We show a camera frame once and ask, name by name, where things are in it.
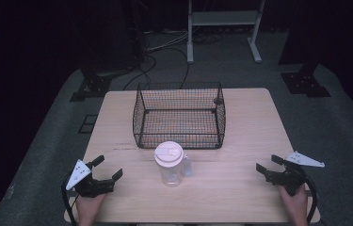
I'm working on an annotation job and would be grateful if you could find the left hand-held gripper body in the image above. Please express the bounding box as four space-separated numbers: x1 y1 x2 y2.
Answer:
65 159 116 199

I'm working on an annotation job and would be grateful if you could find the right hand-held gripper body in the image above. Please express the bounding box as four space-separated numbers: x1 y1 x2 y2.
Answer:
265 151 326 197

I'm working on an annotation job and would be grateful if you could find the clear plastic jar white lid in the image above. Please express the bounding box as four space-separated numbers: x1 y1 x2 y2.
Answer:
153 140 193 188

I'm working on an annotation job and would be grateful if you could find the black wire mesh basket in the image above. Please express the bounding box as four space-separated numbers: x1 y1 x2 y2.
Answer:
132 81 227 150

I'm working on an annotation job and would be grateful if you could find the person's left hand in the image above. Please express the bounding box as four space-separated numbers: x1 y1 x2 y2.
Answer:
75 193 106 226

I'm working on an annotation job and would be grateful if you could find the person's right hand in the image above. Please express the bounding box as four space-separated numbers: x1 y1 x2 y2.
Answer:
278 184 309 226

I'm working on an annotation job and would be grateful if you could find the black stand base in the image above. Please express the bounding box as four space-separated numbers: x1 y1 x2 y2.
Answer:
69 56 113 103
281 60 332 98

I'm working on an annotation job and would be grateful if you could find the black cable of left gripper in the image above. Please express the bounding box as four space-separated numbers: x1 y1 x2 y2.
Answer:
60 170 81 226

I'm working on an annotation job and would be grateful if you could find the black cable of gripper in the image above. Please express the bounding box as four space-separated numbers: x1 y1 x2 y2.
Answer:
60 170 81 226
302 173 320 224

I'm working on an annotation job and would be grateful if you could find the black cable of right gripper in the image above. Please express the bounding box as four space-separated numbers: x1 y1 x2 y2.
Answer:
302 173 320 224

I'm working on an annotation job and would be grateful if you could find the black floor cable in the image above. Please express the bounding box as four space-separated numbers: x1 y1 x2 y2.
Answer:
161 46 191 89
122 55 158 91

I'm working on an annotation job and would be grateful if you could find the bundle of light floor cables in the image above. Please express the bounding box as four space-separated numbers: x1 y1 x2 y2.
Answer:
145 29 194 53

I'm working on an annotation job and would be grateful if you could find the white metal stand frame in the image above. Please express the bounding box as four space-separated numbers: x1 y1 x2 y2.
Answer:
186 0 266 65

